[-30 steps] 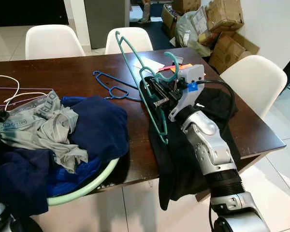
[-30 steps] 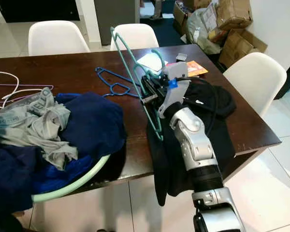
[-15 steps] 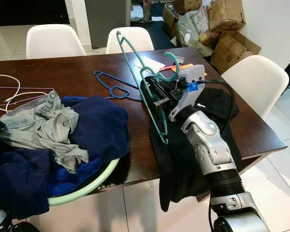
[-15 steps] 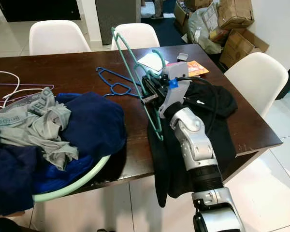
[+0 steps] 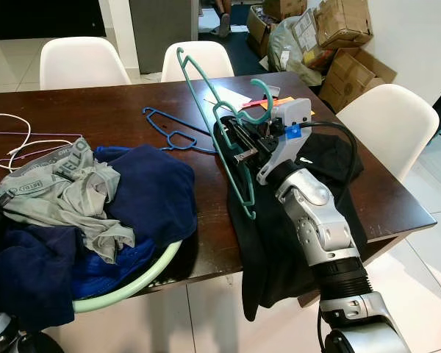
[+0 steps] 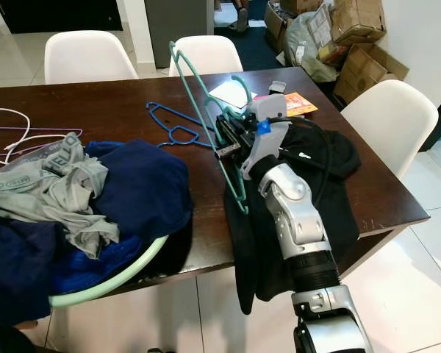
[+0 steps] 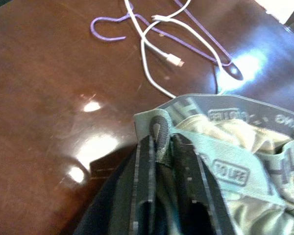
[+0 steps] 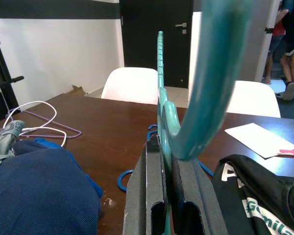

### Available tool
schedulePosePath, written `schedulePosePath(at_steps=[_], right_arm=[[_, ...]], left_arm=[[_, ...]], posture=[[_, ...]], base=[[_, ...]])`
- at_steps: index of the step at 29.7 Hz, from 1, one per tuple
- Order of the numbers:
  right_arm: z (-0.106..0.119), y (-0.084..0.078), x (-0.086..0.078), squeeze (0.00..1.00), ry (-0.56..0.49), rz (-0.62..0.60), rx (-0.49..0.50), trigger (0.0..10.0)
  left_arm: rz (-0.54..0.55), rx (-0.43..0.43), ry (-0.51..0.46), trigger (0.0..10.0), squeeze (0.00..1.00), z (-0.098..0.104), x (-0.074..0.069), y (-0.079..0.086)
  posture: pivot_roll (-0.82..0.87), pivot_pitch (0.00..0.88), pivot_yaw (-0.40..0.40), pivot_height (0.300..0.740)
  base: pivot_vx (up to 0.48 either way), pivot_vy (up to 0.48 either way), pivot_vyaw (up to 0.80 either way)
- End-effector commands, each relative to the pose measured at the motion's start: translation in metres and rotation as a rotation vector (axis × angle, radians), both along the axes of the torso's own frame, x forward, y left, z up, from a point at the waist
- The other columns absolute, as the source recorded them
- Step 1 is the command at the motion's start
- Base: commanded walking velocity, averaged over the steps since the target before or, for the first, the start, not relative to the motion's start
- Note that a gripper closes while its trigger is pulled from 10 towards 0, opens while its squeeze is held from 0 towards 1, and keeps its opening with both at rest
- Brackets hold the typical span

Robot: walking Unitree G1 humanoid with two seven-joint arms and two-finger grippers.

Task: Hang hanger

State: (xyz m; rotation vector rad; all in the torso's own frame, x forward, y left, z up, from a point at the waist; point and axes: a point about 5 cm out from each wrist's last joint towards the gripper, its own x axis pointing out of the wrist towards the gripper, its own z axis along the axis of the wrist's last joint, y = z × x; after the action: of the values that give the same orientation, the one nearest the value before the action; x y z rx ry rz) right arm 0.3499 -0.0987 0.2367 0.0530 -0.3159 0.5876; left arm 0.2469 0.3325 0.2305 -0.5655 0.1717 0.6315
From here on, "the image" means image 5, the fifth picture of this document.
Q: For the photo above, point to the teal clothes hanger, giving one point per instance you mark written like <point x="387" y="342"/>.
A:
<point x="271" y="101"/>

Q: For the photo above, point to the black Petronas shirt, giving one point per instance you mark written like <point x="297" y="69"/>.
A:
<point x="268" y="243"/>

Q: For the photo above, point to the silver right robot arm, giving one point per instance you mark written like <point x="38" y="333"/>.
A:
<point x="323" y="228"/>

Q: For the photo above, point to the blue clothes hanger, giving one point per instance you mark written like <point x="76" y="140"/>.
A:
<point x="169" y="136"/>

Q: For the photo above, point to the pink clothes hanger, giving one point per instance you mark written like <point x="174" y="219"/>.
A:
<point x="37" y="134"/>

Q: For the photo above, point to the white clothes hanger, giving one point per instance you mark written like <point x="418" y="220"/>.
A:
<point x="26" y="126"/>

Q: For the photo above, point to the white paper sheet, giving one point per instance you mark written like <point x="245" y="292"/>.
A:
<point x="231" y="98"/>

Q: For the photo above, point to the orange printed packet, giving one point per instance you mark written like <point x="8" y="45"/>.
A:
<point x="283" y="103"/>

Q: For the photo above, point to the white plastic chair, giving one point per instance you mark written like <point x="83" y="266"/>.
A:
<point x="389" y="125"/>
<point x="84" y="66"/>
<point x="202" y="62"/>

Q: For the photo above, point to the navy blue garment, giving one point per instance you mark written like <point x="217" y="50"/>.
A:
<point x="158" y="198"/>
<point x="29" y="279"/>

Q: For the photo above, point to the clear plastic bag of rubbish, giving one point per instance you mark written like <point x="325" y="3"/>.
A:
<point x="290" y="51"/>

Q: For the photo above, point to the person's bare legs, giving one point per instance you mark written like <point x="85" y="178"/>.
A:
<point x="222" y="18"/>

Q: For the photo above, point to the open cardboard box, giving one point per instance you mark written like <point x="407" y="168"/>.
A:
<point x="353" y="77"/>

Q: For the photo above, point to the filled cardboard box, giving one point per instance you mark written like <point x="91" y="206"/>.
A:
<point x="283" y="9"/>

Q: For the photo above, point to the closed cardboard box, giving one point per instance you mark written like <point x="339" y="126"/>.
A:
<point x="345" y="26"/>

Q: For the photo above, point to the pale green laundry basket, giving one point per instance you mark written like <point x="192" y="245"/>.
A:
<point x="132" y="287"/>

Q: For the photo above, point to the royal blue garment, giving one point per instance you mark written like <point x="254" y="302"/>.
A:
<point x="103" y="276"/>

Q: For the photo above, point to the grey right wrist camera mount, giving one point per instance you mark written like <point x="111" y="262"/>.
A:
<point x="290" y="114"/>

